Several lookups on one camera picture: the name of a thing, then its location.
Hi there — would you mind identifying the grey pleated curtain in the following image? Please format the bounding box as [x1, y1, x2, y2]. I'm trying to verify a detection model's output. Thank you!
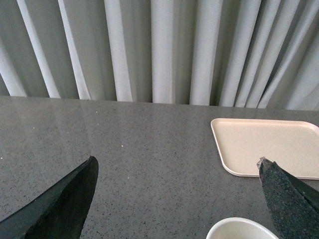
[0, 0, 319, 111]

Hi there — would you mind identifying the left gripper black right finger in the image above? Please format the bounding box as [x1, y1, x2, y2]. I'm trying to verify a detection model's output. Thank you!
[257, 157, 319, 239]

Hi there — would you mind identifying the white smiley mug black handle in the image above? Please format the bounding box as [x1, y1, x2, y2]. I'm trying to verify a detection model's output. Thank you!
[206, 217, 278, 239]

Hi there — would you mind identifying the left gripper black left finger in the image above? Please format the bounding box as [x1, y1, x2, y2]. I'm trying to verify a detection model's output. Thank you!
[0, 156, 99, 239]

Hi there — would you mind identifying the cream rectangular tray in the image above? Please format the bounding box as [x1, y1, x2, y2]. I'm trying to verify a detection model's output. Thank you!
[211, 118, 319, 180]

